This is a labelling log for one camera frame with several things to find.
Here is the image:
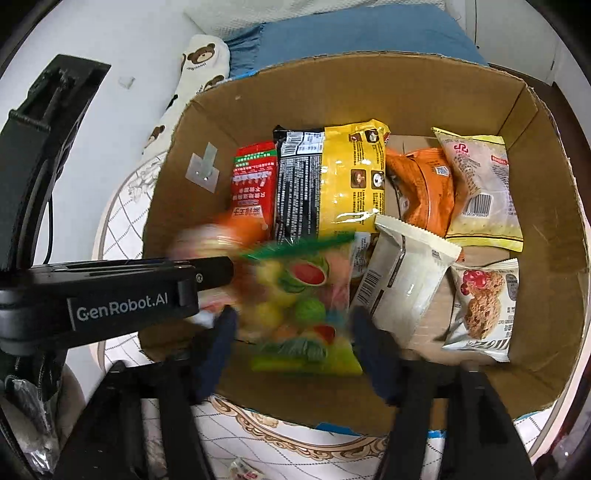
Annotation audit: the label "grey cookie packet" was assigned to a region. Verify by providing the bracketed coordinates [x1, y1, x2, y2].
[442, 257, 521, 364]

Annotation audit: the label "white snack packet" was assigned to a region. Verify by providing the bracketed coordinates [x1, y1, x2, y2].
[348, 213, 463, 348]

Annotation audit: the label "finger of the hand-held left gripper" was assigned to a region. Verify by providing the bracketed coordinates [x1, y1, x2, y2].
[0, 54, 112, 271]
[0, 256, 234, 299]

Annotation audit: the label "pale yellow snack packet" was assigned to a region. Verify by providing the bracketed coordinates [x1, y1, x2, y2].
[431, 126, 526, 253]

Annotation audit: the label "floral printed blanket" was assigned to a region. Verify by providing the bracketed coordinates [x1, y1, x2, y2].
[91, 152, 546, 480]

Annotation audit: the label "green fruit candy packet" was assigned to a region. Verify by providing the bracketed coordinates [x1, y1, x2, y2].
[240, 232, 365, 376]

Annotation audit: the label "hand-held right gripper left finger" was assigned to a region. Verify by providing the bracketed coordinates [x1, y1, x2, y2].
[55, 306, 239, 480]

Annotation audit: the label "blue bedsheet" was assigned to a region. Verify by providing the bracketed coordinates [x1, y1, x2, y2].
[225, 9, 489, 80]

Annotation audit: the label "bear print pillow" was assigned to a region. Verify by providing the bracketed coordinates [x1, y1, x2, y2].
[142, 34, 232, 154]

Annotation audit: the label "black and yellow noodle packet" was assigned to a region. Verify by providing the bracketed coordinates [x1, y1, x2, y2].
[272, 119, 392, 241]

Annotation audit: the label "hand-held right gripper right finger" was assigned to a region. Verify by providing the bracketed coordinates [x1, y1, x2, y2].
[348, 306, 533, 480]

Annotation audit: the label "grey white pillow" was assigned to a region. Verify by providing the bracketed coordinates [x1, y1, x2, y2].
[184, 0, 447, 36]

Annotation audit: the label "thin black cable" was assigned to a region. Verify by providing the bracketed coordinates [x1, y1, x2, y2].
[44, 193, 55, 265]

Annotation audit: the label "cardboard box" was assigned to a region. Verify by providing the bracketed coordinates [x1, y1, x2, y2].
[141, 51, 591, 437]

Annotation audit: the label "orange snack packet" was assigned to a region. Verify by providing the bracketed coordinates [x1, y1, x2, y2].
[385, 147, 456, 237]

